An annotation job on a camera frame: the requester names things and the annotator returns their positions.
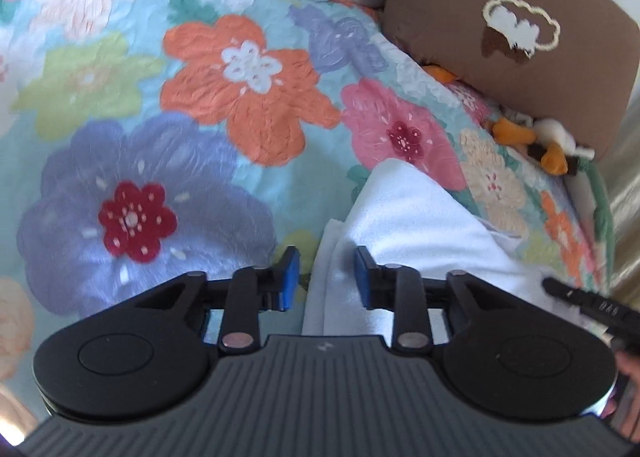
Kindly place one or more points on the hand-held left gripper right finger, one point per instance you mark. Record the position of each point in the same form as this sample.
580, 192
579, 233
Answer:
362, 277

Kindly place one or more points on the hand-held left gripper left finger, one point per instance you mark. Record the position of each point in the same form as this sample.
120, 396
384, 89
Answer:
289, 282

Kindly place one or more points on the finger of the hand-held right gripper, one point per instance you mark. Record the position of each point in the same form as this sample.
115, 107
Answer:
570, 294

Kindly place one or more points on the white garment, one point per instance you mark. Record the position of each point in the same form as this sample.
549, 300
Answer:
415, 217

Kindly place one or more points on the person's right hand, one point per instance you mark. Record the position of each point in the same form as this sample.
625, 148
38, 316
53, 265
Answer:
630, 377

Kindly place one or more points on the green plush toy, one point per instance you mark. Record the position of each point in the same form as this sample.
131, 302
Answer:
602, 217

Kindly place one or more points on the beige gold curtain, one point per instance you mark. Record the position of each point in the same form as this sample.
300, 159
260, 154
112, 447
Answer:
627, 187

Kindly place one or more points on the white and orange goose plush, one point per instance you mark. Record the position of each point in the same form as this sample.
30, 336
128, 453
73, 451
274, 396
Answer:
555, 134

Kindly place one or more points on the brown cushion with cloud embroidery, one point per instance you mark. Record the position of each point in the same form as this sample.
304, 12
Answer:
450, 12

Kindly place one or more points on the floral quilted bedspread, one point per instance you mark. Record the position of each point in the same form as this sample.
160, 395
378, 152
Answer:
150, 37

